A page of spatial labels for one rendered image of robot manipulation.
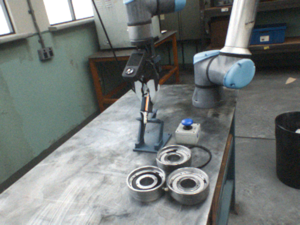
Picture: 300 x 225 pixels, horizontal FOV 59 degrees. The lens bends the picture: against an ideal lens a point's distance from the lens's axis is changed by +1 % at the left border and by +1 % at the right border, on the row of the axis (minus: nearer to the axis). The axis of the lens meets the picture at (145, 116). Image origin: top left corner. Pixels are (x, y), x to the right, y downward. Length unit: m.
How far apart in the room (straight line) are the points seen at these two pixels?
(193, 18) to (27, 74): 2.83
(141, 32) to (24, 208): 0.59
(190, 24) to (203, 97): 3.38
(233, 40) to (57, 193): 0.78
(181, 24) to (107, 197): 3.98
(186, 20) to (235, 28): 3.47
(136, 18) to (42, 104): 1.91
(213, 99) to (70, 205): 0.72
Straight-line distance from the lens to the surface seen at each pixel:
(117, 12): 2.97
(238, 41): 1.03
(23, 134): 2.46
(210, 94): 1.15
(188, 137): 0.89
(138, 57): 0.81
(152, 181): 0.73
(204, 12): 4.05
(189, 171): 0.73
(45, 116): 2.62
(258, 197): 1.93
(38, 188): 0.87
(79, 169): 0.88
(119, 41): 3.02
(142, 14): 0.80
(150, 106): 0.86
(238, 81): 1.03
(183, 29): 4.51
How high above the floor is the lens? 1.27
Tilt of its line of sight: 24 degrees down
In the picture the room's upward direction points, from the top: 9 degrees counter-clockwise
